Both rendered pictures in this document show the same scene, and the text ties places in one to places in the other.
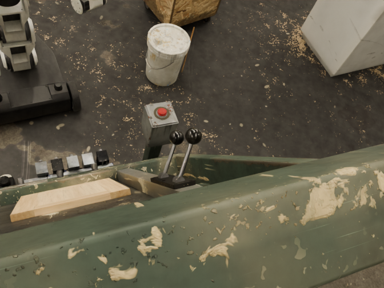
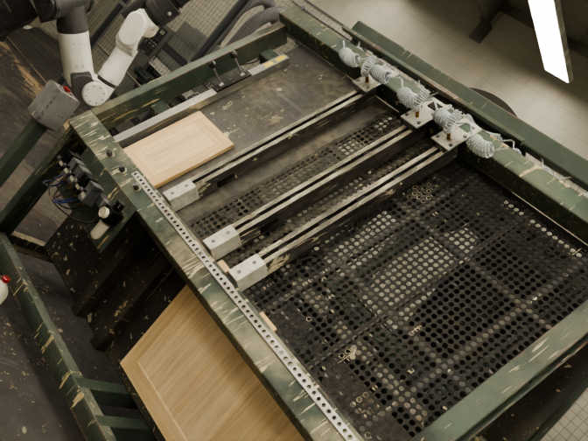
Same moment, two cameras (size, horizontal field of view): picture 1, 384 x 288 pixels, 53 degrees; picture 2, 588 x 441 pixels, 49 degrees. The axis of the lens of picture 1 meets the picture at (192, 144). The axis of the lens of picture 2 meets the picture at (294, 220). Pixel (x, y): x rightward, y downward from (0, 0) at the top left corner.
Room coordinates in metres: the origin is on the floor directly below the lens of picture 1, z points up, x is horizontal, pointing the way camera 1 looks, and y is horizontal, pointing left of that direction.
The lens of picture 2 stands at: (0.63, 3.20, 1.44)
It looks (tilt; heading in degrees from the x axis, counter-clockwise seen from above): 6 degrees down; 254
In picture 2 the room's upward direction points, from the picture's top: 41 degrees clockwise
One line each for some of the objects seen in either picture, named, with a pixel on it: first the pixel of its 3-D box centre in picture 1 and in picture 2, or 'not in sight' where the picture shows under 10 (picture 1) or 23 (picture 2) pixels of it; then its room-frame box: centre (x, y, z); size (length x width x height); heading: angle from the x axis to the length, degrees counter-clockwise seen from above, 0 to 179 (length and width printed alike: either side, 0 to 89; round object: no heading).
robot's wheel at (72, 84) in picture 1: (73, 96); not in sight; (1.42, 0.85, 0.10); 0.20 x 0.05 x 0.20; 43
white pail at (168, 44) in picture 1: (167, 51); not in sight; (1.98, 0.41, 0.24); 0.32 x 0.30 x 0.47; 133
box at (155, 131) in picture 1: (158, 124); (52, 106); (0.96, 0.17, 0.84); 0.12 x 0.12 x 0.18; 38
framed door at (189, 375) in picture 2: not in sight; (217, 394); (-0.21, 1.02, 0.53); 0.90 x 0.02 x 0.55; 128
